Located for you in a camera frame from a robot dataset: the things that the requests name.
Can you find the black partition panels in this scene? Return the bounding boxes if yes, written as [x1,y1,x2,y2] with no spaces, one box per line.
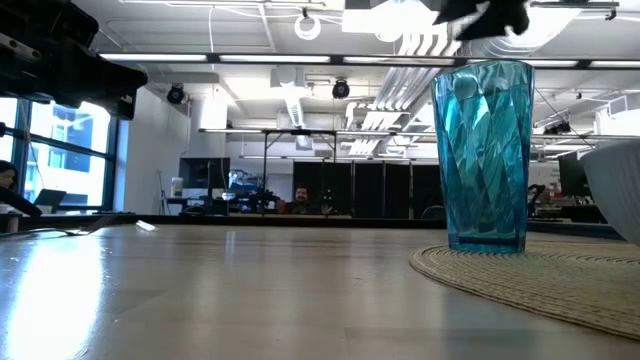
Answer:
[292,160,445,220]

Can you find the black ceiling mounted device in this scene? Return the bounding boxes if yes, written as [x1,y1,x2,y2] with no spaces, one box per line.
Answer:
[542,121,574,136]

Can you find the black overhead bar with lights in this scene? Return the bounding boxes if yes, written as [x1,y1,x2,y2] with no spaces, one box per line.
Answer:
[97,51,640,70]

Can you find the black metal frame stand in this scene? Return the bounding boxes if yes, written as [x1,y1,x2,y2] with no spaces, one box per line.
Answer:
[259,128,339,216]

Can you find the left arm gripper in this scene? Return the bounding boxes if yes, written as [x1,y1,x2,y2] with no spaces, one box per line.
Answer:
[0,0,149,122]

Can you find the white ceiling pipe bundle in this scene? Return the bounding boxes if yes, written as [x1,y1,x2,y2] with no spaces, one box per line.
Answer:
[372,32,464,114]

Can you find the bright ceiling light panel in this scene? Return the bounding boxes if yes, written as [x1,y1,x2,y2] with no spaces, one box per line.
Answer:
[342,7,454,36]

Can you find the blue translucent plastic cup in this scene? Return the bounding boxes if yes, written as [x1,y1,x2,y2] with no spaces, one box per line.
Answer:
[430,59,536,255]

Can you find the large office window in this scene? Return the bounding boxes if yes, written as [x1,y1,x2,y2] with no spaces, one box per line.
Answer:
[0,97,121,211]

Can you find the dark open laptop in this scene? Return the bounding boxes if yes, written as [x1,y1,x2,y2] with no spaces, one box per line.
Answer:
[33,188,68,209]

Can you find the round woven beige placemat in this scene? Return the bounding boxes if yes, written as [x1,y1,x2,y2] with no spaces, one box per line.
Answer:
[408,241,640,342]

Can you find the white coiled cable ring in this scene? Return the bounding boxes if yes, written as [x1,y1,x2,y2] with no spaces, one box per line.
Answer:
[293,13,322,41]

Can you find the black long table edge rail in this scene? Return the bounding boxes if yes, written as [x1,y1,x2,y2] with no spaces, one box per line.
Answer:
[0,212,616,241]

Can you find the white bowl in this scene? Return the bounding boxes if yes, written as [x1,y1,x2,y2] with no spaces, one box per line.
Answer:
[579,139,640,249]

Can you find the person seated by window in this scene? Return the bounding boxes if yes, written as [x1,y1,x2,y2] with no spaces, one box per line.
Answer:
[0,159,44,218]

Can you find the person seated behind desks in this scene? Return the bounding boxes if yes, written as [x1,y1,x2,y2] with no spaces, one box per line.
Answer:
[283,185,321,215]

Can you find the black monitor behind bowl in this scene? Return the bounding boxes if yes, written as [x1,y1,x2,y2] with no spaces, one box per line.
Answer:
[558,152,592,199]

